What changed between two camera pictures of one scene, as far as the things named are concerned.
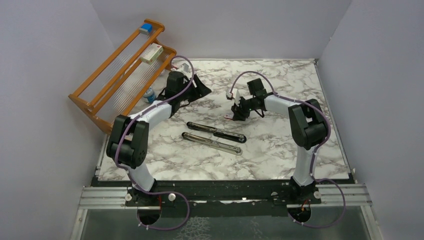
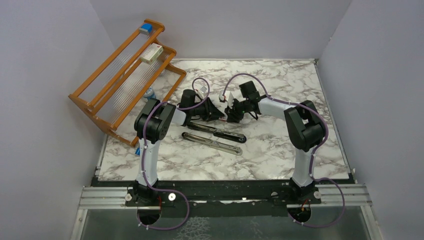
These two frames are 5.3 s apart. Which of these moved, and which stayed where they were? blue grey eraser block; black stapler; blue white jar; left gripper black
Moved: left gripper black
Stayed: blue white jar; black stapler; blue grey eraser block
